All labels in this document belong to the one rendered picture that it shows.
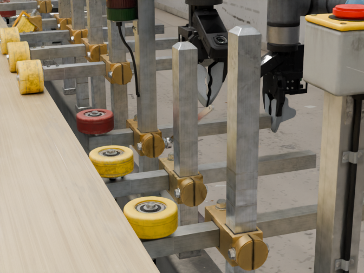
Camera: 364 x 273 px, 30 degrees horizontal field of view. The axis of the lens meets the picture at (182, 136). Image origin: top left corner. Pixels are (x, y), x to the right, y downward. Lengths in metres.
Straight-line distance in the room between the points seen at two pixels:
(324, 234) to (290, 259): 2.00
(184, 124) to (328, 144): 0.51
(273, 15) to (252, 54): 0.62
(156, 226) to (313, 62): 0.39
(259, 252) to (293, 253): 1.80
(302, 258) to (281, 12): 1.44
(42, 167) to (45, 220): 0.22
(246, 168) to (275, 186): 2.45
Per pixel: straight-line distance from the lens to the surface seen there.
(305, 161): 1.38
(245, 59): 0.93
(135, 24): 1.41
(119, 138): 1.49
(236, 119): 0.95
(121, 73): 1.64
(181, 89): 1.18
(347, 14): 0.69
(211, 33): 1.24
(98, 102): 1.94
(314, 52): 0.70
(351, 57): 0.67
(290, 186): 3.43
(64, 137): 1.35
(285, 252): 2.81
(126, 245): 0.92
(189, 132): 1.20
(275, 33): 1.55
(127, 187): 1.25
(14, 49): 1.90
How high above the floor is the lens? 1.33
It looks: 19 degrees down
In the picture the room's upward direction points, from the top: 1 degrees counter-clockwise
